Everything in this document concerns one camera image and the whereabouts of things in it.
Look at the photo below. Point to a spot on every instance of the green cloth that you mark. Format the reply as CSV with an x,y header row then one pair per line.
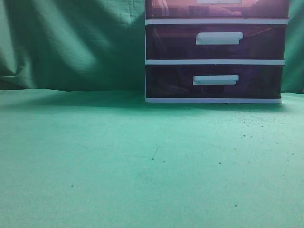
x,y
80,147

